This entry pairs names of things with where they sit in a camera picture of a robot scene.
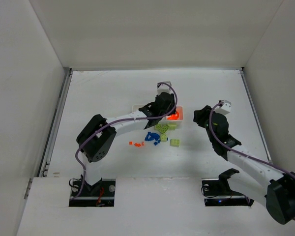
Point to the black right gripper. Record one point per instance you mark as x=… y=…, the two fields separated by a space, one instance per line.
x=200 y=116

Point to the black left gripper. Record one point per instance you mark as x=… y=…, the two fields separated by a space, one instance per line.
x=167 y=103

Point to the green square lego upside-down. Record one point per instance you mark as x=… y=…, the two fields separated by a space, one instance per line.
x=158 y=127

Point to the green long lego upside-down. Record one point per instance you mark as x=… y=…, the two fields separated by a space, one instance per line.
x=164 y=129

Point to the green lego brick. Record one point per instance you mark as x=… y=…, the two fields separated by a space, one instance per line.
x=163 y=138

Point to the large blue arch lego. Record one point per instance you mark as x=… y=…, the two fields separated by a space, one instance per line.
x=151 y=136

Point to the green curved slope lego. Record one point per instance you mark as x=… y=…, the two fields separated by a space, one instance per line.
x=172 y=126

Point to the green studded square lego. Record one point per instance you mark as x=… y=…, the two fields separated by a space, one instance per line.
x=174 y=142

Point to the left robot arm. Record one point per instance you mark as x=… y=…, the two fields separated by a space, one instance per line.
x=96 y=138

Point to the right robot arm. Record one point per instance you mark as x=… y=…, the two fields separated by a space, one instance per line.
x=269 y=185

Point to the white three-compartment plastic tray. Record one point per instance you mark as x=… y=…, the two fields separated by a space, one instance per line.
x=135 y=110

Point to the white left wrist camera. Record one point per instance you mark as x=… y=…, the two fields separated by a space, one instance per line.
x=164 y=87

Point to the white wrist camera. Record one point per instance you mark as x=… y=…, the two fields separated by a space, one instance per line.
x=164 y=87
x=224 y=107

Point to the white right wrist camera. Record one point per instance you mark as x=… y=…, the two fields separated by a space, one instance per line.
x=224 y=107

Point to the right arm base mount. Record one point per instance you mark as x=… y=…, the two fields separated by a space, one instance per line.
x=217 y=192

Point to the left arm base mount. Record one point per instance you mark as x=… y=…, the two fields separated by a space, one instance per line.
x=102 y=194

